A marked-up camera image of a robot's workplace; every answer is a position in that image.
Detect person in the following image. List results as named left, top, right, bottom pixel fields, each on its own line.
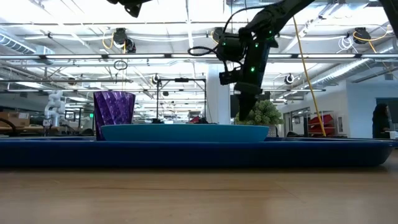
left=372, top=103, right=392, bottom=139

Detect light blue round plate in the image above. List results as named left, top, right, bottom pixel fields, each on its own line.
left=100, top=123, right=270, bottom=143

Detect purple faceted cup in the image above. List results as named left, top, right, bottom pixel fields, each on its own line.
left=93, top=90, right=137, bottom=141

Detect yellow cable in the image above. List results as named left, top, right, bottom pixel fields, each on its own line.
left=292, top=15, right=327, bottom=138

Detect dark blue plastic tray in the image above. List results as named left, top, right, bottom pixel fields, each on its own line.
left=0, top=136, right=398, bottom=169

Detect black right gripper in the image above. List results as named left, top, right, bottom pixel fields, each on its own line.
left=234, top=62, right=268, bottom=122

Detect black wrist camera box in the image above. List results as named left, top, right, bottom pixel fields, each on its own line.
left=219, top=70, right=241, bottom=86

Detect white building column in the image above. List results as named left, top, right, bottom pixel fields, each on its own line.
left=206, top=64, right=231, bottom=125

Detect black stand frame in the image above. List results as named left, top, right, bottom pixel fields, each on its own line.
left=156, top=77, right=208, bottom=124

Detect cardboard box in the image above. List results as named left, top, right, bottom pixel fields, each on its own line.
left=0, top=111, right=31, bottom=128

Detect green artificial plant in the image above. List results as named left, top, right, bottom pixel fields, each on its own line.
left=234, top=99, right=284, bottom=138

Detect red storage bins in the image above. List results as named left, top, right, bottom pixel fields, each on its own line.
left=307, top=114, right=335, bottom=136

